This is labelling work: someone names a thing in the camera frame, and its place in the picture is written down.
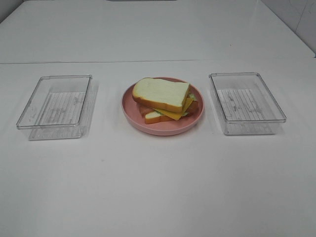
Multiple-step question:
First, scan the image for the bread slice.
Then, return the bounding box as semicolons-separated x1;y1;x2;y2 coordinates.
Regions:
132;78;190;113
144;111;173;124

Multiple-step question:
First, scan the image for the bacon strip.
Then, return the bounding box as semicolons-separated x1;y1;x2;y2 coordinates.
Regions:
186;101;198;114
138;104;153;117

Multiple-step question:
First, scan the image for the yellow cheese slice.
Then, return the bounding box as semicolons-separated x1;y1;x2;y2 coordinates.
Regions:
154;97;194;120

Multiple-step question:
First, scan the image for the green lettuce leaf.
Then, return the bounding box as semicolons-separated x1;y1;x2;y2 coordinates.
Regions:
155;92;198;117

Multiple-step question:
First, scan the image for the pink round plate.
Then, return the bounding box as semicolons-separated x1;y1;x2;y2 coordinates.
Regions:
121;78;204;136

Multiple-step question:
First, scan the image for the right clear plastic tray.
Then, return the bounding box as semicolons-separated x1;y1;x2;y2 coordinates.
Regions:
209;72;286;135

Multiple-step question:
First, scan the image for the clear plastic tray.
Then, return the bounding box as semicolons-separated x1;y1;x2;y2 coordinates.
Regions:
209;72;286;135
16;75;97;141

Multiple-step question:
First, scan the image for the left clear plastic tray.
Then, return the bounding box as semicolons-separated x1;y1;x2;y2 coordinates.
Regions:
16;75;97;141

